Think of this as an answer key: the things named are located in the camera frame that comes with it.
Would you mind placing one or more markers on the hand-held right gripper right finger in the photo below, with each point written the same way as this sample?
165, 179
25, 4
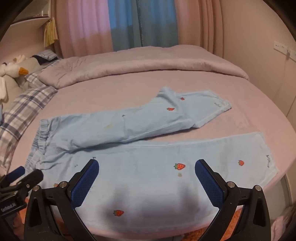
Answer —
208, 183

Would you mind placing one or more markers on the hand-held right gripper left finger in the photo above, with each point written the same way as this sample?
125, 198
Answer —
84, 183

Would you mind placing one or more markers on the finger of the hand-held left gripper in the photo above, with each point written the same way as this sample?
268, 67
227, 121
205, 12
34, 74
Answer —
16, 173
34, 177

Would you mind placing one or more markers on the light blue strawberry pants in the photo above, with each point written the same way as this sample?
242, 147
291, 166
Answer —
143, 162

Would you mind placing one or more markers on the plaid pillow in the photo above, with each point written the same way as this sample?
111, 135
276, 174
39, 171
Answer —
23, 109

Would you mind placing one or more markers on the pink cloth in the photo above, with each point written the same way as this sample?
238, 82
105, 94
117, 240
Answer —
281, 224

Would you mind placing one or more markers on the pink bed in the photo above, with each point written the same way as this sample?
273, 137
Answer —
115, 92

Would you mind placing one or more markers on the white goose plush toy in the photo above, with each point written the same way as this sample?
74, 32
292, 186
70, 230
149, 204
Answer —
13, 69

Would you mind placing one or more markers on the folded blue striped cloth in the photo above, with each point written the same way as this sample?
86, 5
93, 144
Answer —
45, 55

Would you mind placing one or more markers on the pink-grey quilt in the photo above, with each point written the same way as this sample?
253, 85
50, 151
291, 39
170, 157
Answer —
138, 62

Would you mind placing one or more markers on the blue curtain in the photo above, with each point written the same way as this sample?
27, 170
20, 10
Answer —
141, 23

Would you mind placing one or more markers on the white wall socket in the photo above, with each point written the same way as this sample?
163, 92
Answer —
283, 47

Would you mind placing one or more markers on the white wall shelf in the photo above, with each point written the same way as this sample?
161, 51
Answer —
34, 14

